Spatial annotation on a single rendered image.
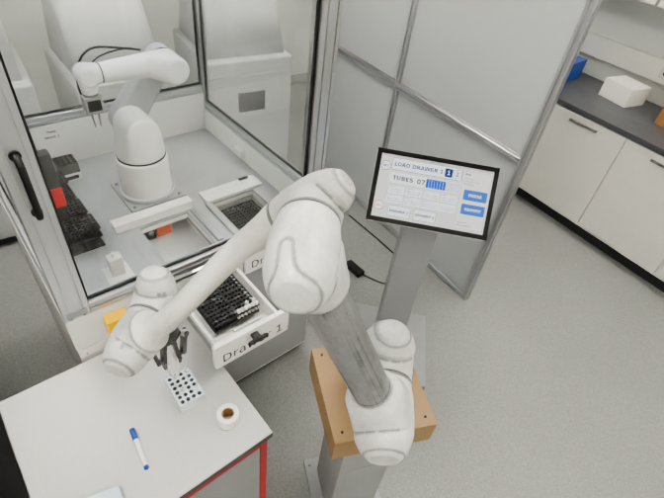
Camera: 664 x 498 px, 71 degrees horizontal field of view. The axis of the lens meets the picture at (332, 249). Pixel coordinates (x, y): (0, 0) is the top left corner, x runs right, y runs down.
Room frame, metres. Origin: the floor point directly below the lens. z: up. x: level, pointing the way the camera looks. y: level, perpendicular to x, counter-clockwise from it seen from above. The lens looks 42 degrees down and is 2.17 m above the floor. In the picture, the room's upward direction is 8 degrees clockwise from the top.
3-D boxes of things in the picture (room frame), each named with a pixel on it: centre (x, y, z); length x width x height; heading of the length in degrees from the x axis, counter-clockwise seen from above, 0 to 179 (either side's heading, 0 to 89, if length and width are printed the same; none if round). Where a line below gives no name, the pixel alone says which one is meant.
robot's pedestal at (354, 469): (0.86, -0.20, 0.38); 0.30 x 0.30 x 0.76; 20
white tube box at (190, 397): (0.79, 0.41, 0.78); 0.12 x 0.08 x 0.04; 43
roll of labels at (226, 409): (0.72, 0.25, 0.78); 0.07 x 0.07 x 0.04
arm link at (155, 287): (0.80, 0.45, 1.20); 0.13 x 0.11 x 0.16; 178
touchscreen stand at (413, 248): (1.69, -0.39, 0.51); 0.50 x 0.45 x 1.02; 177
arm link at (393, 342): (0.85, -0.20, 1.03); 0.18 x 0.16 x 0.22; 0
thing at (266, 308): (1.10, 0.37, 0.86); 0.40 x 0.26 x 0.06; 45
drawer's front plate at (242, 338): (0.96, 0.22, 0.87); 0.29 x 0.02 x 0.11; 135
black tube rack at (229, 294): (1.10, 0.37, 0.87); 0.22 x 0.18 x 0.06; 45
